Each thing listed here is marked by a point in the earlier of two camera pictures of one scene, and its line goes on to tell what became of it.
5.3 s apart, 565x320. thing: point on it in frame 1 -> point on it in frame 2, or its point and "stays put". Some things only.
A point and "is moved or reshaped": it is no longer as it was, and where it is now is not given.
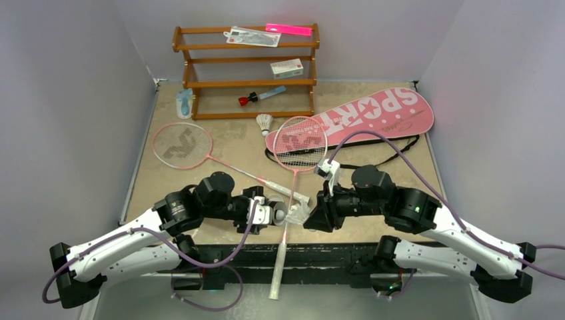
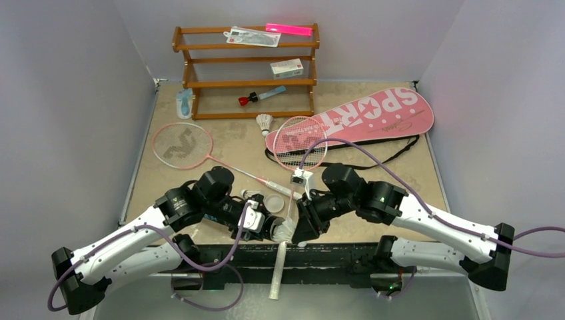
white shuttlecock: [298, 213] is moved or reshaped
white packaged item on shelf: [250, 37] stays put
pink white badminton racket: [300, 145] stays put
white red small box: [287, 69] stays put
